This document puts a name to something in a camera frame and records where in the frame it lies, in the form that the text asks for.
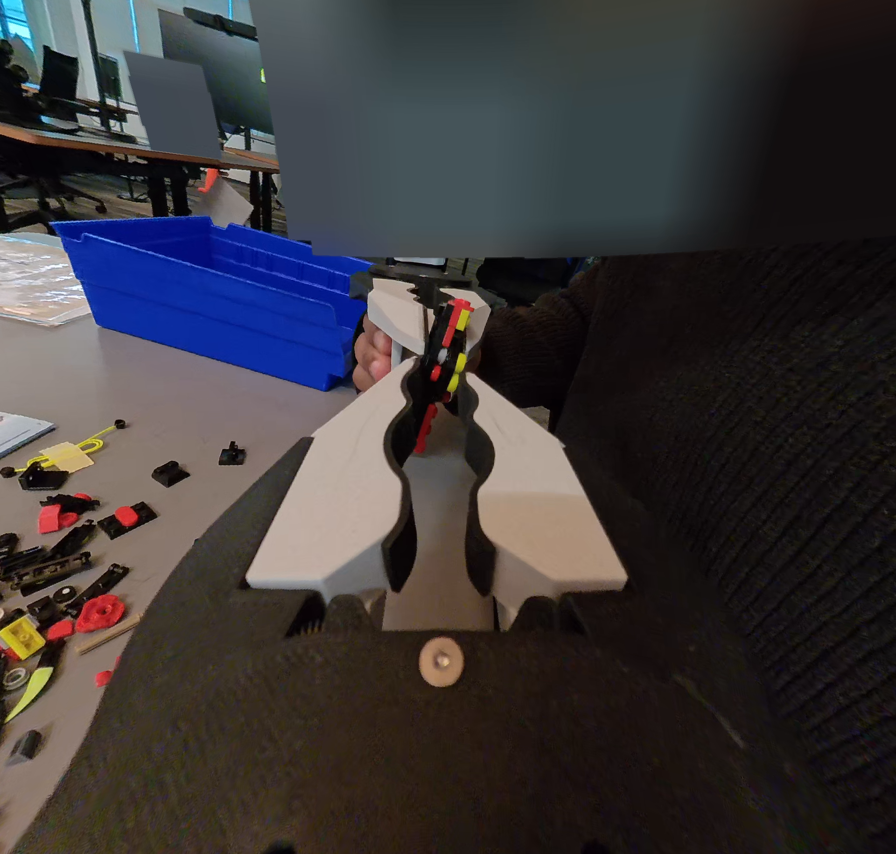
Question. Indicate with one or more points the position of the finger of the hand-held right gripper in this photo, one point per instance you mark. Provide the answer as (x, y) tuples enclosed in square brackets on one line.
[(479, 322), (395, 311)]

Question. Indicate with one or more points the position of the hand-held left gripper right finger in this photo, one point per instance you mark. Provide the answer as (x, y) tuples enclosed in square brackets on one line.
[(553, 518)]

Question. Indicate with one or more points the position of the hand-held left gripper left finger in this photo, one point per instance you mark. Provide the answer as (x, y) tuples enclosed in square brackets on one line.
[(336, 504)]

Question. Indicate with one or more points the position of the black red yellow lego assembly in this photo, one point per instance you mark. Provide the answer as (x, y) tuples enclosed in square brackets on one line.
[(444, 371)]

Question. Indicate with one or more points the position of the person's right forearm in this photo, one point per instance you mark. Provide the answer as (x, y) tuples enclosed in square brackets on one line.
[(532, 336)]

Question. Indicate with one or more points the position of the black lego clip piece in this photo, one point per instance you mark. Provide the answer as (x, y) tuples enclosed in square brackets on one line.
[(232, 455)]

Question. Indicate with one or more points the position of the black lego slope brick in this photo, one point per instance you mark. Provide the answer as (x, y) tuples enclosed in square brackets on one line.
[(170, 474)]

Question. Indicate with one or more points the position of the pile of loose lego pieces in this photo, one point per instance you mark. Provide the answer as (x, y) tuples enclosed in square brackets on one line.
[(63, 574)]

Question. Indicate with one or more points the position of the black lego wedge piece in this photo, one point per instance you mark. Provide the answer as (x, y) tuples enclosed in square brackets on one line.
[(42, 478)]

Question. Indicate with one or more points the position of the lego instruction booklet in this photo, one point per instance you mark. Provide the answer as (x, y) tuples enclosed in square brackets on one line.
[(21, 434)]

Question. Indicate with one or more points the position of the person's right hand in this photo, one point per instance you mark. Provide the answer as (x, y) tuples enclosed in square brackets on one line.
[(371, 364)]

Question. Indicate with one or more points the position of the blue plastic storage bin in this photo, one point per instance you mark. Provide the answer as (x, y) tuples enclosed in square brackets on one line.
[(210, 294)]

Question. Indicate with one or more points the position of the white paper card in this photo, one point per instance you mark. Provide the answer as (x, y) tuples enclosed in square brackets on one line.
[(234, 202)]

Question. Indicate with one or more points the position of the small clear plastic bag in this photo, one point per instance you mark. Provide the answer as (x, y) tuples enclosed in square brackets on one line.
[(66, 456)]

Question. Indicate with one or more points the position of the dark computer monitor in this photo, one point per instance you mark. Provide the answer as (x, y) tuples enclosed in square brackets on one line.
[(231, 76)]

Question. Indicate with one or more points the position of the wooden edged office desk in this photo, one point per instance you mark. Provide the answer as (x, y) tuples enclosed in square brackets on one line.
[(105, 143)]

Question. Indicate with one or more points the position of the clear plastic sheet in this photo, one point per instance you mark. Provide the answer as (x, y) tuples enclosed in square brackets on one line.
[(35, 280)]

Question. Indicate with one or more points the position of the black office chair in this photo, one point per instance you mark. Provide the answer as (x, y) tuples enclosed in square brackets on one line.
[(59, 87)]

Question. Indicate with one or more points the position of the black tripod pole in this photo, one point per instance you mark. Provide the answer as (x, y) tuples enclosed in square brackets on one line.
[(91, 41)]

